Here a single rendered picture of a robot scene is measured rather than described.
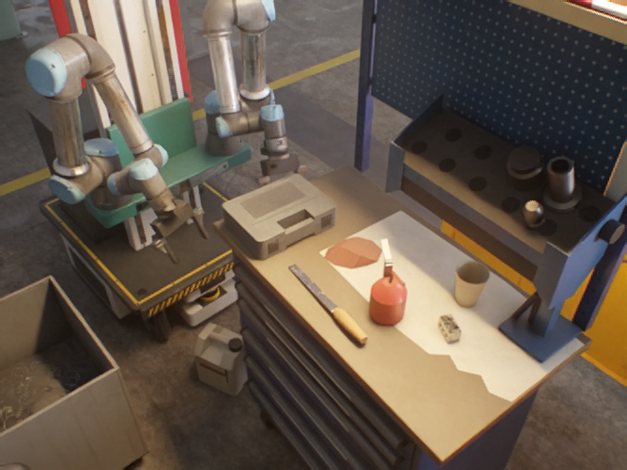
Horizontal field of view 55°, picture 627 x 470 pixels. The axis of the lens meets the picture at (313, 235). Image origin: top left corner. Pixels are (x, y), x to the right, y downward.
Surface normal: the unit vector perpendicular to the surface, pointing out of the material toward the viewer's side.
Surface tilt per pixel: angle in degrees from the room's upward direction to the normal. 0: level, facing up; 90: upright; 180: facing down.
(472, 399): 0
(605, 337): 90
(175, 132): 90
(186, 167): 0
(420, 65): 90
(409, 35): 90
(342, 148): 0
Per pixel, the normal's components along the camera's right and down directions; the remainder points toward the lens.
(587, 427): 0.00, -0.75
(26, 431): 0.64, 0.50
